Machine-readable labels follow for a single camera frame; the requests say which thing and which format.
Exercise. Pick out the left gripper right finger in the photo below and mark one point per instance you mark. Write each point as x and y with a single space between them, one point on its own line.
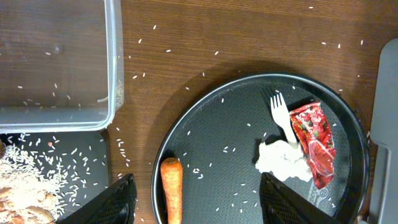
282 205

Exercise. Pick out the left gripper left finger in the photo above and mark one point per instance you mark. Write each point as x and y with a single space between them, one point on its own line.
115 205

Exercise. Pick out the white napkin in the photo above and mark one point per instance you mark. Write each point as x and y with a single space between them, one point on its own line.
283 161

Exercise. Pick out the orange carrot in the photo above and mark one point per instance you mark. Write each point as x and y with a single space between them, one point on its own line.
172 180

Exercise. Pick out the red snack wrapper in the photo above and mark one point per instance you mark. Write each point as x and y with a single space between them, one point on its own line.
314 133

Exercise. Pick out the rice and nuts pile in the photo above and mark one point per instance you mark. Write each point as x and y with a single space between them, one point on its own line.
21 189

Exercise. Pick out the white plastic fork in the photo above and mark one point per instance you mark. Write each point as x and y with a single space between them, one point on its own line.
281 117

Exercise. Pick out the black rectangular tray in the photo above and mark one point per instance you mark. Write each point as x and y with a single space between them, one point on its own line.
77 155

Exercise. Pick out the round black serving tray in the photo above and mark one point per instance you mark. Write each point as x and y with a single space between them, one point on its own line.
217 142

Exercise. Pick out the clear plastic bin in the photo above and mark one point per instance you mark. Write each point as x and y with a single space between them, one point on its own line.
62 66

